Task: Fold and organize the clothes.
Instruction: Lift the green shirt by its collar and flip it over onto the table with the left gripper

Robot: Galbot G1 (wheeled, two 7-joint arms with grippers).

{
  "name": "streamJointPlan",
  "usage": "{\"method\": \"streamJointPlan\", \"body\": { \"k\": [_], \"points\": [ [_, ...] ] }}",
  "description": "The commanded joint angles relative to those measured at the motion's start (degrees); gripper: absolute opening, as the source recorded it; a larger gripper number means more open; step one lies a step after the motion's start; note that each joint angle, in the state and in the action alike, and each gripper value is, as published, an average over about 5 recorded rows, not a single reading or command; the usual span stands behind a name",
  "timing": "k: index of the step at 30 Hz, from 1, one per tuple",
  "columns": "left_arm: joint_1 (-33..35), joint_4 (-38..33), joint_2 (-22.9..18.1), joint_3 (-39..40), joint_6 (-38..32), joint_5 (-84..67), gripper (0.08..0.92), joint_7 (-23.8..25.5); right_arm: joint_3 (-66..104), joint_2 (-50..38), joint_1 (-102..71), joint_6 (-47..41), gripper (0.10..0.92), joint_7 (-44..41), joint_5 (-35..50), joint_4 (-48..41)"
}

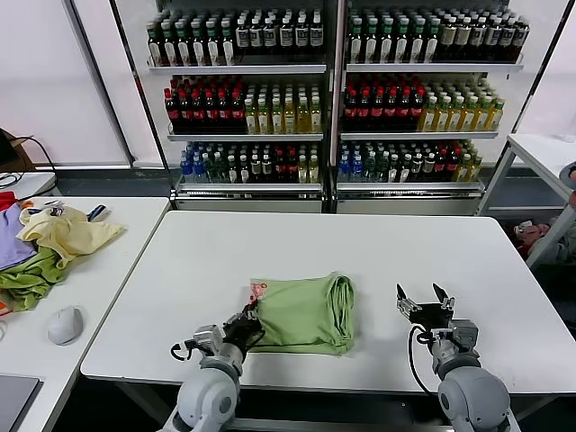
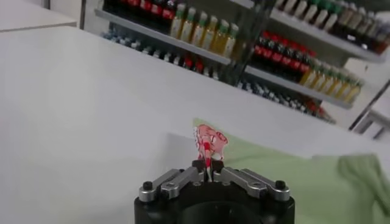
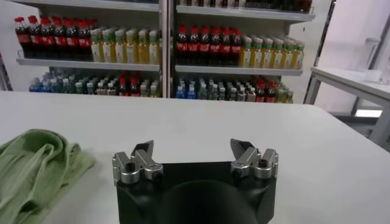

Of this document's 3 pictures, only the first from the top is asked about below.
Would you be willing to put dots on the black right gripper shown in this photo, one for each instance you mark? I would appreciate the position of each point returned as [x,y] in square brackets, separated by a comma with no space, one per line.
[432,317]

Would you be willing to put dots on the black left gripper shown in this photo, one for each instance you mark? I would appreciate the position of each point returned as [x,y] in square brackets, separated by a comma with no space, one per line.
[243,334]

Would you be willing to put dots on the green t-shirt with red print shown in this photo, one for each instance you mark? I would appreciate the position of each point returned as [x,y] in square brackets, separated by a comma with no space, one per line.
[301,315]

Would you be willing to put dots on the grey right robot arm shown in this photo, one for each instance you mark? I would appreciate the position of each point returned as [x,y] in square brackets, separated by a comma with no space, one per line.
[472,396]

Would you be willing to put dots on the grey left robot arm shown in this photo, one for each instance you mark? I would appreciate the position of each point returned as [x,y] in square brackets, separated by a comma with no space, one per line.
[207,400]

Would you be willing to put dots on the pink clothes pile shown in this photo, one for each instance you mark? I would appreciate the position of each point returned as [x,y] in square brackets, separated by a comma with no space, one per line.
[531,234]

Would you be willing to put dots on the person in dark clothes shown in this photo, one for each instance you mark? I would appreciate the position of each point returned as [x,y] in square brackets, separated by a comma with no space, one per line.
[569,173]

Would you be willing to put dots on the small white cap dark bottle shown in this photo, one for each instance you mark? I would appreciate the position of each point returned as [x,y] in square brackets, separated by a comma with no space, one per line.
[418,170]
[232,171]
[268,171]
[430,170]
[394,170]
[406,170]
[256,171]
[244,171]

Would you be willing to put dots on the small red cap cola bottle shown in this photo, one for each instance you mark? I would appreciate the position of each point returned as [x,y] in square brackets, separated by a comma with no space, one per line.
[442,169]
[281,171]
[453,169]
[292,171]

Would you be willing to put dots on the small green drink bottle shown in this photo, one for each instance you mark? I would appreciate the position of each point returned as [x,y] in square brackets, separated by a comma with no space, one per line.
[219,170]
[382,169]
[208,170]
[370,169]

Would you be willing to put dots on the small blue water bottle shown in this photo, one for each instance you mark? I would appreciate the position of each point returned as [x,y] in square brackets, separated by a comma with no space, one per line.
[344,169]
[198,170]
[186,170]
[357,169]

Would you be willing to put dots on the blue white striped object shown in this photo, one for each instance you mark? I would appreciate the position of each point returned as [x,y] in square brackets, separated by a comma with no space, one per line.
[98,212]

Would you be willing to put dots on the white computer mouse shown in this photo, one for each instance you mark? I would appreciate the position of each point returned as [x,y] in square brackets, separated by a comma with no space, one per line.
[65,326]

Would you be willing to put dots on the pale yellow garment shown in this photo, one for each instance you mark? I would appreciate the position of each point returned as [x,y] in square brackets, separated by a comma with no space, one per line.
[76,236]

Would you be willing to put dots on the green cap yellow juice bottle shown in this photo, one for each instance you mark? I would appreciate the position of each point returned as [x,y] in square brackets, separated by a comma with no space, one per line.
[483,118]
[443,118]
[277,119]
[251,119]
[430,118]
[304,119]
[470,118]
[456,118]
[264,119]
[496,118]
[291,119]
[317,119]

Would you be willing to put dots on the olive green garment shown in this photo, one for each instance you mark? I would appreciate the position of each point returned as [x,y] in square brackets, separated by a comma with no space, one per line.
[27,281]

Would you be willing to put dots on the metal drinks shelf unit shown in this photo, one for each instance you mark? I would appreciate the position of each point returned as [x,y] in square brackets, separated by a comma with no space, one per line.
[238,69]
[432,68]

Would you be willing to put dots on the orange object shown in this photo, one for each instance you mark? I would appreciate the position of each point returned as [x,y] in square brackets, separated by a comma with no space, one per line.
[2,309]

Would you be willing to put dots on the grey laptop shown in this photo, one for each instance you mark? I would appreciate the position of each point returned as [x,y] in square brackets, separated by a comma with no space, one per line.
[15,400]

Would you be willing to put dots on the purple garment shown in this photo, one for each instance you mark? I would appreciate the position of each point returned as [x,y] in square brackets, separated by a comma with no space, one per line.
[11,243]

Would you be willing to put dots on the green cap tea bottle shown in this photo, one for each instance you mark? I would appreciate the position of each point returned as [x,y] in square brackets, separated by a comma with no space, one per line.
[227,47]
[432,45]
[357,45]
[386,45]
[198,47]
[417,45]
[213,47]
[184,47]
[371,45]
[169,47]
[155,47]
[402,45]

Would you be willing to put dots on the red garment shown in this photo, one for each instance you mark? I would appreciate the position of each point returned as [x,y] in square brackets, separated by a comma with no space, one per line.
[5,200]

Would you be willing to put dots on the beige label drink bottle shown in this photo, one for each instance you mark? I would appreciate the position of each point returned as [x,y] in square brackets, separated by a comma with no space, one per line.
[447,38]
[462,38]

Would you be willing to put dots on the white cap dark drink bottle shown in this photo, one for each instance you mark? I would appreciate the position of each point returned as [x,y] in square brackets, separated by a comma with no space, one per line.
[478,38]
[522,38]
[317,38]
[243,38]
[286,38]
[302,38]
[257,38]
[271,38]
[507,38]
[492,38]

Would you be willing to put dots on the cardboard box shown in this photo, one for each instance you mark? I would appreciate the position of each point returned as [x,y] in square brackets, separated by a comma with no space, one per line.
[20,155]

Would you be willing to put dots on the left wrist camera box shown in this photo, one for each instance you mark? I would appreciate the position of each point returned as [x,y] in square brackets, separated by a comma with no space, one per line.
[209,337]

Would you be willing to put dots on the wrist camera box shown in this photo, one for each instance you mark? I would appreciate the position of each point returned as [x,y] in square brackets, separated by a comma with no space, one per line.
[209,337]
[465,333]

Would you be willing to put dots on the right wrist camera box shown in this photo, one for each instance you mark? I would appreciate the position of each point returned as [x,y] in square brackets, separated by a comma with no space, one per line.
[465,333]

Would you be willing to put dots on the white metal frame table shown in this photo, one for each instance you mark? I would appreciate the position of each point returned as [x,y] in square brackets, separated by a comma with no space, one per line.
[540,150]

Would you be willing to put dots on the black metal frame post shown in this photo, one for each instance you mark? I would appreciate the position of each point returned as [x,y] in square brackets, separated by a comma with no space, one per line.
[134,76]
[540,67]

